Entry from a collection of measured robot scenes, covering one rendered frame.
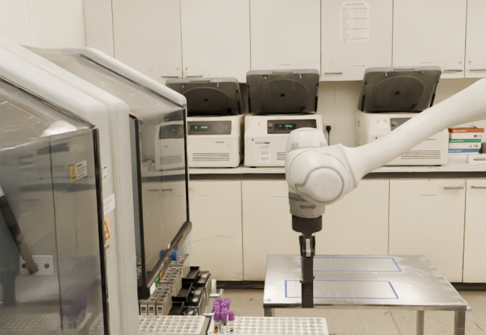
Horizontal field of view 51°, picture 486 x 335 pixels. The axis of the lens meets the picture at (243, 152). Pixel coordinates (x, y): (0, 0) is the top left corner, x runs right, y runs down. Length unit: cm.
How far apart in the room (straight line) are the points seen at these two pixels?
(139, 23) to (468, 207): 268
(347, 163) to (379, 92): 291
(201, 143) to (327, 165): 262
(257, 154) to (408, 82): 122
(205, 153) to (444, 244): 178
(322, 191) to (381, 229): 272
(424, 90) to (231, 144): 149
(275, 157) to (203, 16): 117
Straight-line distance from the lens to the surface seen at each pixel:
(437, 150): 371
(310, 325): 137
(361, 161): 108
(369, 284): 176
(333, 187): 101
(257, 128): 357
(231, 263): 375
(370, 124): 364
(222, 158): 357
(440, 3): 401
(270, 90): 384
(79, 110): 97
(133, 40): 398
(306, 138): 119
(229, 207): 364
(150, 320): 142
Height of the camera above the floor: 147
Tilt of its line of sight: 7 degrees down
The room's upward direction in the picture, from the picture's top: 1 degrees counter-clockwise
